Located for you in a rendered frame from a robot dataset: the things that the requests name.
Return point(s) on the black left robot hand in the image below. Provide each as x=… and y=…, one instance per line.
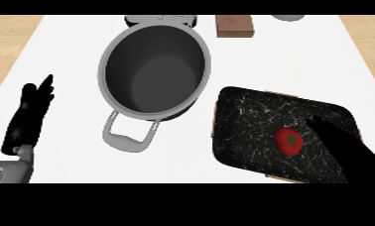
x=27, y=117

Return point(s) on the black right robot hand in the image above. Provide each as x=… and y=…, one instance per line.
x=342, y=147

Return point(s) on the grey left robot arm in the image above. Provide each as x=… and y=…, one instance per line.
x=16, y=169

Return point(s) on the red tomato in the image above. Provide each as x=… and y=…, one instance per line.
x=289, y=141

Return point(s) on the black speckled tray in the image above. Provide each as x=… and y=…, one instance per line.
x=244, y=127

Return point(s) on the grey metal pot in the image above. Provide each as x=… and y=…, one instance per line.
x=154, y=71

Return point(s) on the pale grey round object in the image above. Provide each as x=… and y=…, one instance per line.
x=289, y=17

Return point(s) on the brown wooden block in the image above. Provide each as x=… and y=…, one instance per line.
x=236, y=25

